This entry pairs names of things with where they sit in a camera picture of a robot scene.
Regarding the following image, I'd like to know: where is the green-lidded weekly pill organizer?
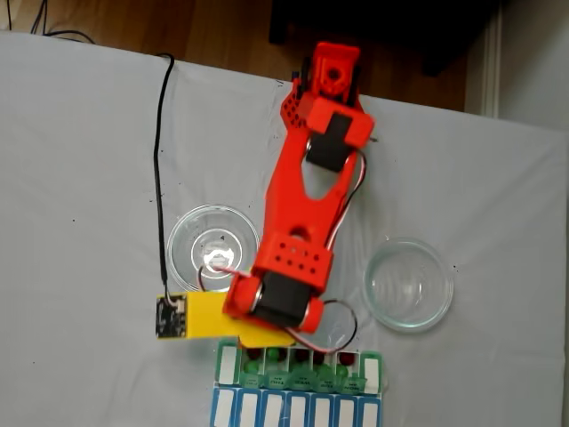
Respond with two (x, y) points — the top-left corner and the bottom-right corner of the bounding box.
(215, 339), (386, 395)

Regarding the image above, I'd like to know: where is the blue-lidded weekly pill organizer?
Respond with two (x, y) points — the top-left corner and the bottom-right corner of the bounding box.
(209, 384), (383, 427)

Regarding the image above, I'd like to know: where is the clear glass bowl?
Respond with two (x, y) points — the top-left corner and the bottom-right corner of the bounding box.
(166, 203), (261, 295)
(363, 238), (455, 334)

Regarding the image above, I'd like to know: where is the pale grey tablecloth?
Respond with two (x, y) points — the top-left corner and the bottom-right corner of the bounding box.
(0, 30), (569, 427)

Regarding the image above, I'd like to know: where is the black furniture piece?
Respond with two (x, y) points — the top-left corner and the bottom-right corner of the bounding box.
(268, 0), (506, 77)

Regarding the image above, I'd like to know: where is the thin servo wire loop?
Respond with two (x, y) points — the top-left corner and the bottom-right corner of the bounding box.
(284, 300), (359, 356)

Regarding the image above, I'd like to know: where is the black camera cable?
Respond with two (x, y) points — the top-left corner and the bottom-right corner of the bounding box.
(152, 52), (178, 306)

